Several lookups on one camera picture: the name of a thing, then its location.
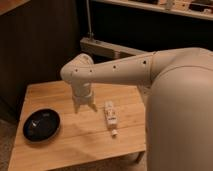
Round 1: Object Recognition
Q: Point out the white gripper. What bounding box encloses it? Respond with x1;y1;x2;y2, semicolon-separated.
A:
72;83;97;114

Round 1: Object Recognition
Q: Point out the white plastic bottle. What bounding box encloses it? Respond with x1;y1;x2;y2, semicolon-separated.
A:
104;101;118;137

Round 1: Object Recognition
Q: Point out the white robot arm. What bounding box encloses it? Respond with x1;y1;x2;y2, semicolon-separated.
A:
60;48;213;171

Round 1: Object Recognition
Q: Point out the black ceramic bowl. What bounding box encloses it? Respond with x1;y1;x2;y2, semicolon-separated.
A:
23;109;60;142

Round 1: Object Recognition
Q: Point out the wooden table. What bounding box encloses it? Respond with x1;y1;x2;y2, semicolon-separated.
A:
8;81;146;171

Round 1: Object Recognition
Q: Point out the long grey metal case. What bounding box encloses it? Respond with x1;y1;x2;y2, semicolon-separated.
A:
80;37;143;59

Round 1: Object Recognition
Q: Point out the metal pole stand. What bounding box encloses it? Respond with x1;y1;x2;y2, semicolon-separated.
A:
86;0;94;41

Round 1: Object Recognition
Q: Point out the dark wooden cabinet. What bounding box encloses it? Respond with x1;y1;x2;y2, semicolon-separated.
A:
0;0;79;123

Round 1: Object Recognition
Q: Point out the wooden shelf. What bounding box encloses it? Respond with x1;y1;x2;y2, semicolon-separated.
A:
94;0;213;21

